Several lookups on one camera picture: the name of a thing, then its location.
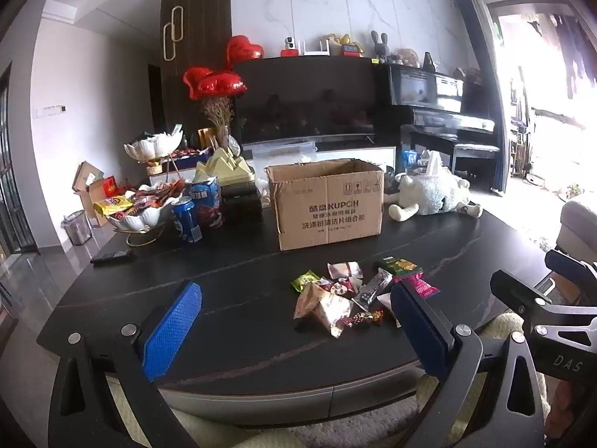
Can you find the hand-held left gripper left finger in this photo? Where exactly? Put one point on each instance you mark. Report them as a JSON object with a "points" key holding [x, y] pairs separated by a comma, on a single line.
{"points": [[173, 326]]}

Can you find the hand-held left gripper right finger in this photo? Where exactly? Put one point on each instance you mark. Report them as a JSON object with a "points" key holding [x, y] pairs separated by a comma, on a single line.
{"points": [[419, 331]]}

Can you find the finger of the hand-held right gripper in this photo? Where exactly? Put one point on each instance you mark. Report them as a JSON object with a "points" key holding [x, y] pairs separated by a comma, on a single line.
{"points": [[517, 291], [576, 273]]}

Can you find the pile of snack packets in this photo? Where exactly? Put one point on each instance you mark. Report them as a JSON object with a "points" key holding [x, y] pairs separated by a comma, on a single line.
{"points": [[322, 308]]}

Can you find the brown cardboard box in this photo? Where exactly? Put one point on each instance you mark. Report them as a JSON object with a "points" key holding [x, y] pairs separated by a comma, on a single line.
{"points": [[326, 205]]}

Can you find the black remote control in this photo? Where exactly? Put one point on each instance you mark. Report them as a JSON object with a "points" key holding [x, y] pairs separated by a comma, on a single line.
{"points": [[112, 257]]}

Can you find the blue drink can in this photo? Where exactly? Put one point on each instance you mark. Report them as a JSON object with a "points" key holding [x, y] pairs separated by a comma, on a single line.
{"points": [[186, 219]]}

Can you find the heap of colourful wrapped sweets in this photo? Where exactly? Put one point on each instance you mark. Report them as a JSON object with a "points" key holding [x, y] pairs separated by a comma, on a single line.
{"points": [[140, 200]]}

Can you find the blue snack carton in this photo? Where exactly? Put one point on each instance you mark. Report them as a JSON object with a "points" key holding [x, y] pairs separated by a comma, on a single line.
{"points": [[207, 200]]}

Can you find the white plush sheep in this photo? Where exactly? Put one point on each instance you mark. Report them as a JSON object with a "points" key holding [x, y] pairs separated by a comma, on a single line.
{"points": [[433, 191]]}

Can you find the grey trash bin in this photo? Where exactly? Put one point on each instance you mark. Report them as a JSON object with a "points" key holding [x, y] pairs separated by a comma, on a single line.
{"points": [[77, 228]]}

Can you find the black box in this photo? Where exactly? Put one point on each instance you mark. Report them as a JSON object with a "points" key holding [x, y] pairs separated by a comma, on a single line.
{"points": [[240, 200]]}

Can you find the black piano bench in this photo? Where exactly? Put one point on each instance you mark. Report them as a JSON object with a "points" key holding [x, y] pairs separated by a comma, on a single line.
{"points": [[475, 149]]}

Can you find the red gift box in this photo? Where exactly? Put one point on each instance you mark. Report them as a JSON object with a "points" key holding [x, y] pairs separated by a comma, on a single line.
{"points": [[108, 186]]}

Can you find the small woven basket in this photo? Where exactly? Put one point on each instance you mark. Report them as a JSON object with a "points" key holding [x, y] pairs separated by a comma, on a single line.
{"points": [[155, 168]]}

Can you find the beige fuzzy cushion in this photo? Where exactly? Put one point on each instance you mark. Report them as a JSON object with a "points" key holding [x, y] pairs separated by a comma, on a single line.
{"points": [[298, 436]]}

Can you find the gold mountain-shaped box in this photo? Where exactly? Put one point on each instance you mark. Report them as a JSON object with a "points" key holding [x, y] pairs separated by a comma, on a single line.
{"points": [[224, 168]]}

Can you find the open cardboard carton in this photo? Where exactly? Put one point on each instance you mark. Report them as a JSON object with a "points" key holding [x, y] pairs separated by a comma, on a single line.
{"points": [[86, 182]]}

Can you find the blue snack bag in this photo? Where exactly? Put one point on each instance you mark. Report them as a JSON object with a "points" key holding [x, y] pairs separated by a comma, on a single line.
{"points": [[410, 158]]}

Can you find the blue tray of sweets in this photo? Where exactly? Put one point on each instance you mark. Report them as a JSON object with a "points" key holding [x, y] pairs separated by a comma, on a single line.
{"points": [[189, 156]]}

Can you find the white lotus two-tier tray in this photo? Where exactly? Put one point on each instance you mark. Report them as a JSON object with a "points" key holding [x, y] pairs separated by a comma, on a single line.
{"points": [[151, 147]]}

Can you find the clear plastic bag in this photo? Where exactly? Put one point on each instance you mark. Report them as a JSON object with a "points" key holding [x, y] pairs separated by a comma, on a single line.
{"points": [[235, 147]]}

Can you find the gold paper bags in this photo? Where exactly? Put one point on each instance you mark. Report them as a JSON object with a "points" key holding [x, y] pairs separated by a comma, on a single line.
{"points": [[205, 137]]}

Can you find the glass vase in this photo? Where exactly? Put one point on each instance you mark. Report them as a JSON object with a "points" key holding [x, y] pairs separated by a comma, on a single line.
{"points": [[221, 137]]}

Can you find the clear plastic storage box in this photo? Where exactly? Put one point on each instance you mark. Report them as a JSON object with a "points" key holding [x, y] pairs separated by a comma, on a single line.
{"points": [[280, 149]]}

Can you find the dark grey curtain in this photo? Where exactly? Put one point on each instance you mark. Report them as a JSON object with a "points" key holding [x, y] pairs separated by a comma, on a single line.
{"points": [[489, 79]]}

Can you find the black upright piano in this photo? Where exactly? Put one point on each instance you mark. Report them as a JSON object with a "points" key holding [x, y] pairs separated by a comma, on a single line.
{"points": [[433, 93]]}

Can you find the dried flower bunch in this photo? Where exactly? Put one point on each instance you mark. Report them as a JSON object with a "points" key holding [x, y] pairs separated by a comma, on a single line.
{"points": [[218, 109]]}

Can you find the hanging dark clothes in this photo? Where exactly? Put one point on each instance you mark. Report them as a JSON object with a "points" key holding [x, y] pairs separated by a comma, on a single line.
{"points": [[576, 51]]}

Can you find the dark framed glass door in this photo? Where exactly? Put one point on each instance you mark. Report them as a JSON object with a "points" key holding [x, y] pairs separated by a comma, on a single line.
{"points": [[14, 172]]}

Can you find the red heart foil balloon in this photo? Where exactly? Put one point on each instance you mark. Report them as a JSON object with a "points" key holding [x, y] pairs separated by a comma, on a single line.
{"points": [[242, 49], [195, 81], [223, 86]]}

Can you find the brown teddy bear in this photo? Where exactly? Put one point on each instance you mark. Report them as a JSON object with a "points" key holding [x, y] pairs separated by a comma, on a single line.
{"points": [[408, 57]]}

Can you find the black flat television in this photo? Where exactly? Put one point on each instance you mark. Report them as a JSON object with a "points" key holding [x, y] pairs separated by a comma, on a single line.
{"points": [[303, 98]]}

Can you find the grey rabbit figurine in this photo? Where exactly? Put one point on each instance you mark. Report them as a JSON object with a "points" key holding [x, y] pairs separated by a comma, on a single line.
{"points": [[380, 49]]}

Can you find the white router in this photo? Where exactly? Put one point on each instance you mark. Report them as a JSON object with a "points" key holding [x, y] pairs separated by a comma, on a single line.
{"points": [[317, 50]]}

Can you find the gold loop wall ornament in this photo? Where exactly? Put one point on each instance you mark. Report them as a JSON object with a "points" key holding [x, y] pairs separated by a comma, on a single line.
{"points": [[173, 32]]}

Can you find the white security camera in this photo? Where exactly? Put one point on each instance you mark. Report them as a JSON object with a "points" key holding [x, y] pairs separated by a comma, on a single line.
{"points": [[289, 46]]}

